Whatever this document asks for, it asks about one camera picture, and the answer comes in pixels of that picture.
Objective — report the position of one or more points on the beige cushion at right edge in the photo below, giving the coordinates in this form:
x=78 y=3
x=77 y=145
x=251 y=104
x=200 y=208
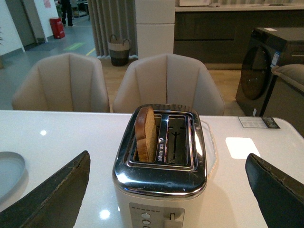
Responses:
x=293 y=74

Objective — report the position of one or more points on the printed info card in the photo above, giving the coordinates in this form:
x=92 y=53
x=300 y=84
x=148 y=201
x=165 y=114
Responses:
x=258 y=122

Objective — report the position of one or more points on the white cabinet column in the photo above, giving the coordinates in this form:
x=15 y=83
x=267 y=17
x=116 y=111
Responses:
x=154 y=27

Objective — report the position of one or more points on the grey curtain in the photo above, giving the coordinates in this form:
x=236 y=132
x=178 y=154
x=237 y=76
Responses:
x=112 y=17

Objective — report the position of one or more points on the dark washing machine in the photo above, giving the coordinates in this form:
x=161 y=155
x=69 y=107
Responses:
x=268 y=47

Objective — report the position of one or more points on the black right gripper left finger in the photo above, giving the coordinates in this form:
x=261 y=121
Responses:
x=56 y=202

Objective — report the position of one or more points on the white and chrome toaster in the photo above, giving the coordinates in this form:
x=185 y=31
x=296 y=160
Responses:
x=167 y=192

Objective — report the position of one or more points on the person standing far away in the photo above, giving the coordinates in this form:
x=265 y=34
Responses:
x=66 y=12

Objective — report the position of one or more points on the beige chair on left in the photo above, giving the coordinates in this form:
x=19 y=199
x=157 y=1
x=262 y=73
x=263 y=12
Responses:
x=67 y=82

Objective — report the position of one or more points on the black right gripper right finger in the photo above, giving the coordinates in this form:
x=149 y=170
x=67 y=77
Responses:
x=280 y=197

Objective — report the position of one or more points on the white round plate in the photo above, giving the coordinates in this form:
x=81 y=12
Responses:
x=12 y=168

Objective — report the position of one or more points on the dark kitchen counter cabinet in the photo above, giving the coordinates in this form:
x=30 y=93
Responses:
x=221 y=36

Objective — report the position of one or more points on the red bin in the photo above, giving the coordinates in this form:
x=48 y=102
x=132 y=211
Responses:
x=57 y=28

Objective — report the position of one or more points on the woven laundry basket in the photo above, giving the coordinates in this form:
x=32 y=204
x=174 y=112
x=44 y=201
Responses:
x=119 y=50

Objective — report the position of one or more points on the beige chair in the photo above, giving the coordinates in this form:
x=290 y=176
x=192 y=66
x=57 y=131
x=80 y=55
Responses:
x=67 y=82
x=169 y=79

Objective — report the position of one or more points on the beige chair on right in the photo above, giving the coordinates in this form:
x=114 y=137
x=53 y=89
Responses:
x=169 y=79

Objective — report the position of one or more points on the slice of brown bread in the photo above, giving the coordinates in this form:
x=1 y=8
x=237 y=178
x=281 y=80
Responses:
x=145 y=133

